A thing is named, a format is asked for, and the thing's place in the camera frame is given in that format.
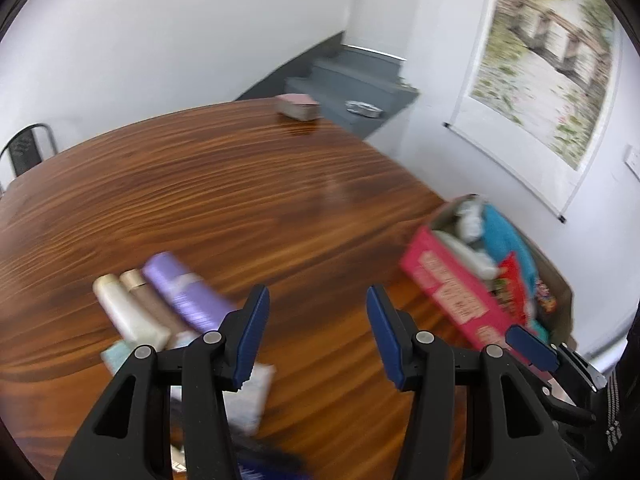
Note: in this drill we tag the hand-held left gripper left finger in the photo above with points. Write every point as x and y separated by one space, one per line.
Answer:
250 340

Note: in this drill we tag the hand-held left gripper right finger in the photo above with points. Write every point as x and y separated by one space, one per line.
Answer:
385 340

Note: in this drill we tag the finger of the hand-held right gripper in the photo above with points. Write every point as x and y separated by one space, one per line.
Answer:
530 347

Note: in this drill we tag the light blue packet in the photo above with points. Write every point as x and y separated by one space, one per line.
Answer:
250 395

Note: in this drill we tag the purple tube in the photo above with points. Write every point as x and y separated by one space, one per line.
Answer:
187 290

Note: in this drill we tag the pink tin box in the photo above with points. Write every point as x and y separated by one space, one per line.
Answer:
450 285

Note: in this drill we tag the beige tube with gold cap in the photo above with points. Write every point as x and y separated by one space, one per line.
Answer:
155 305

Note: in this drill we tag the white tube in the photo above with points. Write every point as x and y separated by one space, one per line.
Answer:
125 310

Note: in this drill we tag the wooden desktop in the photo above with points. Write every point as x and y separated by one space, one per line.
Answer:
200 200

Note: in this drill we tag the dark striped cloth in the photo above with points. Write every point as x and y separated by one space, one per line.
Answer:
625 410

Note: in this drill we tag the colourful snack packet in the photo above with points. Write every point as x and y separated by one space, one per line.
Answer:
545 297

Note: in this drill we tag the dark blue object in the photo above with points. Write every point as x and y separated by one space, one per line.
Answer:
270 460

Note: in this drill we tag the white tissue ball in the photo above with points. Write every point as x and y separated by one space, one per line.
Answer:
470 217

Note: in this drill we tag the stack of pink cards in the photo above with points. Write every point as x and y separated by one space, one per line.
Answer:
298 106

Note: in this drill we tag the grey stairs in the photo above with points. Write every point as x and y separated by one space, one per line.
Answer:
340 75

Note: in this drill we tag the black metal chair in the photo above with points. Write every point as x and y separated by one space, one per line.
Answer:
25 152

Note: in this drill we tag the white door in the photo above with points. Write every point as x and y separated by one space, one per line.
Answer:
385 5

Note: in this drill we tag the white wall socket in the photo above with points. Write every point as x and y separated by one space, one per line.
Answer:
634 160

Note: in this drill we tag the landscape wall scroll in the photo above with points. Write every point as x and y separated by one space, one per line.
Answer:
545 60

